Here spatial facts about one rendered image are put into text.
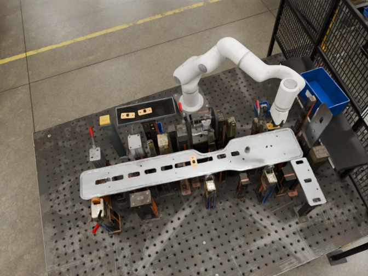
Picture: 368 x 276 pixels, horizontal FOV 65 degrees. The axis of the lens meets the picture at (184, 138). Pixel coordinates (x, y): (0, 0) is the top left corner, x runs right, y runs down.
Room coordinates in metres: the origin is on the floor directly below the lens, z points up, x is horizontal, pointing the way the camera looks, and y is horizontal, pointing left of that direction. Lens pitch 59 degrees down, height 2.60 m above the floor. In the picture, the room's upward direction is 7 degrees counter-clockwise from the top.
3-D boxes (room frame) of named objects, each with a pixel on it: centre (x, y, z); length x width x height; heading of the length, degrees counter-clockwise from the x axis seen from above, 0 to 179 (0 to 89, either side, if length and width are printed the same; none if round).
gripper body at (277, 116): (0.81, -0.50, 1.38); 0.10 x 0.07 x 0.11; 5
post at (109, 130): (1.06, 0.48, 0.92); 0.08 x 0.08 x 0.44; 5
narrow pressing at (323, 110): (0.83, -0.77, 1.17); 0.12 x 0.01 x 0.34; 5
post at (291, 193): (0.63, -0.68, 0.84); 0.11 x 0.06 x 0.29; 5
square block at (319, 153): (0.71, -0.79, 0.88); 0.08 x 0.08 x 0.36; 5
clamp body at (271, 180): (0.60, -0.47, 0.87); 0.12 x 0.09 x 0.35; 5
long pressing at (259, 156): (0.76, -0.02, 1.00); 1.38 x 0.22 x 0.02; 95
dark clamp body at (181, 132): (0.97, 0.01, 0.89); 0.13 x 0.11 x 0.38; 5
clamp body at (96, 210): (0.54, 0.53, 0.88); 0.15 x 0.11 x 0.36; 5
